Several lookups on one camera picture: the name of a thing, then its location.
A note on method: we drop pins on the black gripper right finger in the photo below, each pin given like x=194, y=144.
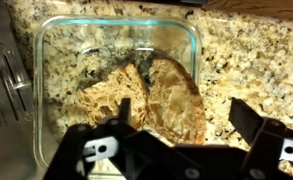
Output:
x=269, y=140

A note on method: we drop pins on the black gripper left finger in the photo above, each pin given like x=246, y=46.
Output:
x=72, y=146

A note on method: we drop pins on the large brown bread slice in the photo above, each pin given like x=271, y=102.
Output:
x=176, y=100

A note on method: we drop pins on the small brown bread slice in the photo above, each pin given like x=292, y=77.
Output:
x=109, y=93

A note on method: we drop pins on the stainless steel two-slot toaster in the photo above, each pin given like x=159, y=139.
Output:
x=2, y=83

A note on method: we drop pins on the square glass container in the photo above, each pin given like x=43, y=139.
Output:
x=86, y=40

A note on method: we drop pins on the wooden lower cabinet drawers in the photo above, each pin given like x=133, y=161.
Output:
x=252, y=8

